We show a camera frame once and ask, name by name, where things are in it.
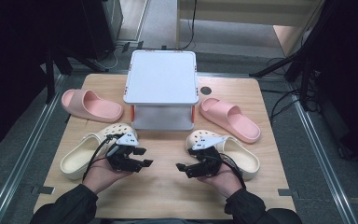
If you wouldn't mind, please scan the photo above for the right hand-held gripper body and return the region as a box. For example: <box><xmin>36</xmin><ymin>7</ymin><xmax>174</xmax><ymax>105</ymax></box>
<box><xmin>186</xmin><ymin>134</ymin><xmax>228</xmax><ymax>179</ymax></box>

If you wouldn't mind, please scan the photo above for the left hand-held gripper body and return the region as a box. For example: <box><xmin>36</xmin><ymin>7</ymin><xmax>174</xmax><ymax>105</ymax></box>
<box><xmin>105</xmin><ymin>132</ymin><xmax>143</xmax><ymax>174</ymax></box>

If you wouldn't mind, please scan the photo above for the cream clog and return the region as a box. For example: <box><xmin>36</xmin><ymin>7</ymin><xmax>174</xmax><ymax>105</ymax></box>
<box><xmin>59</xmin><ymin>122</ymin><xmax>139</xmax><ymax>181</ymax></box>
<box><xmin>185</xmin><ymin>129</ymin><xmax>261</xmax><ymax>181</ymax></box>

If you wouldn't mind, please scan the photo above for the pink slipper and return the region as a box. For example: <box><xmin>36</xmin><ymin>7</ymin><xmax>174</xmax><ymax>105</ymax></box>
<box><xmin>61</xmin><ymin>89</ymin><xmax>125</xmax><ymax>123</ymax></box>
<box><xmin>199</xmin><ymin>96</ymin><xmax>262</xmax><ymax>145</ymax></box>

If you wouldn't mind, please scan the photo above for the white shoe rack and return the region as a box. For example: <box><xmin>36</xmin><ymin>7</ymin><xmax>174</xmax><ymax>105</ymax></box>
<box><xmin>123</xmin><ymin>49</ymin><xmax>200</xmax><ymax>132</ymax></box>

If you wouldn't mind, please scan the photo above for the person's right hand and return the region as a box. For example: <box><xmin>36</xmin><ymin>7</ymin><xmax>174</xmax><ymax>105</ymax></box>
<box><xmin>197</xmin><ymin>163</ymin><xmax>244</xmax><ymax>199</ymax></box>

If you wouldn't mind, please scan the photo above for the person's left hand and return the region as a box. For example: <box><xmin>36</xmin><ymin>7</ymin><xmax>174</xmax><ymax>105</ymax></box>
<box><xmin>82</xmin><ymin>158</ymin><xmax>134</xmax><ymax>195</ymax></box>

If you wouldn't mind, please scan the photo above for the black tripod stand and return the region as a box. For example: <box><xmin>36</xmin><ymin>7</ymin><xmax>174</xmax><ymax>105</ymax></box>
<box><xmin>45</xmin><ymin>43</ymin><xmax>110</xmax><ymax>105</ymax></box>
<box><xmin>249</xmin><ymin>0</ymin><xmax>325</xmax><ymax>110</ymax></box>

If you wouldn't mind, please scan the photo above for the dark curtain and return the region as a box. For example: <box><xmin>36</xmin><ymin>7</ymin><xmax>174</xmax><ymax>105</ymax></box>
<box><xmin>301</xmin><ymin>0</ymin><xmax>358</xmax><ymax>171</ymax></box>
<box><xmin>0</xmin><ymin>0</ymin><xmax>116</xmax><ymax>157</ymax></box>

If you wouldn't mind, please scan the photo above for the wooden cabinet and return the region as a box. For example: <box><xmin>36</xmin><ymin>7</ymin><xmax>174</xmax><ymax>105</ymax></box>
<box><xmin>176</xmin><ymin>0</ymin><xmax>325</xmax><ymax>57</ymax></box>

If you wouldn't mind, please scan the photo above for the left hand-held gripper cable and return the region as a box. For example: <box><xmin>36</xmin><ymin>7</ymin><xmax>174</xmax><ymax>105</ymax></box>
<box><xmin>82</xmin><ymin>133</ymin><xmax>124</xmax><ymax>182</ymax></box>

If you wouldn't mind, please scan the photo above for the hand-held gripper cable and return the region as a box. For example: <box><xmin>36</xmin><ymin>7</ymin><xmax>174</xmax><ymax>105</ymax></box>
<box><xmin>218</xmin><ymin>152</ymin><xmax>247</xmax><ymax>190</ymax></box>
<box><xmin>82</xmin><ymin>133</ymin><xmax>124</xmax><ymax>182</ymax></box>

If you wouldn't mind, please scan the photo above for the right hand-held gripper cable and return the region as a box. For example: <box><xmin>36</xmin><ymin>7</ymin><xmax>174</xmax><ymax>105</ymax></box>
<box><xmin>218</xmin><ymin>152</ymin><xmax>247</xmax><ymax>190</ymax></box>

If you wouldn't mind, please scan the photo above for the grey table bracket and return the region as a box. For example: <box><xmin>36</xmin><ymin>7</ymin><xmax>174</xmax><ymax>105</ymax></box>
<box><xmin>31</xmin><ymin>185</ymin><xmax>56</xmax><ymax>196</ymax></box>
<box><xmin>277</xmin><ymin>188</ymin><xmax>300</xmax><ymax>198</ymax></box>

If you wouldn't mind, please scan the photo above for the white floor cable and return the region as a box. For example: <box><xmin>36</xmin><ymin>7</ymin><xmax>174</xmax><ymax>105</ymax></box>
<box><xmin>94</xmin><ymin>43</ymin><xmax>129</xmax><ymax>71</ymax></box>

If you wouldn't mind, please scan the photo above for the black floor cable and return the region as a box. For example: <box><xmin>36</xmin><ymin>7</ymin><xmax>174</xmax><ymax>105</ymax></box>
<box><xmin>268</xmin><ymin>88</ymin><xmax>302</xmax><ymax>122</ymax></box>

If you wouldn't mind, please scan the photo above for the metal floor rail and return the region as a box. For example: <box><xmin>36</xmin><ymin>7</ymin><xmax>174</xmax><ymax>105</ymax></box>
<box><xmin>288</xmin><ymin>77</ymin><xmax>358</xmax><ymax>224</ymax></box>
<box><xmin>0</xmin><ymin>74</ymin><xmax>66</xmax><ymax>224</ymax></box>

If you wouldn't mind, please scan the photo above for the black hanging cable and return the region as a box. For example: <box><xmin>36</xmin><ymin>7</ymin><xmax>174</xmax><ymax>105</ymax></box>
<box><xmin>180</xmin><ymin>0</ymin><xmax>199</xmax><ymax>50</ymax></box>

